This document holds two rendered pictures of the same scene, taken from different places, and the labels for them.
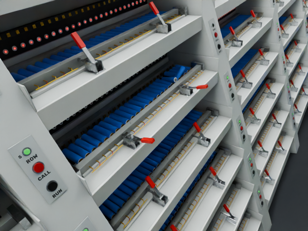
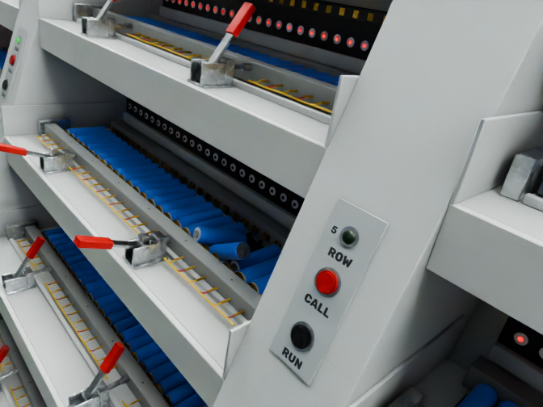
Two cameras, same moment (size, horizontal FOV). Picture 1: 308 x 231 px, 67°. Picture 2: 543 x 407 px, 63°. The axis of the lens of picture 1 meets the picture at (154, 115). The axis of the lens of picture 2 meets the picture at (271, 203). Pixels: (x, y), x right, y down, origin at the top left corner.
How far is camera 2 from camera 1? 0.93 m
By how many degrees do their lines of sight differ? 77
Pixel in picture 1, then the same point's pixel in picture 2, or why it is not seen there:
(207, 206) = not seen: outside the picture
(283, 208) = not seen: outside the picture
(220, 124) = not seen: outside the picture
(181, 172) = (46, 331)
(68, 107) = (52, 42)
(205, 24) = (315, 189)
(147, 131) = (66, 184)
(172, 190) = (21, 304)
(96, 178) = (26, 141)
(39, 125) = (32, 30)
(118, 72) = (90, 54)
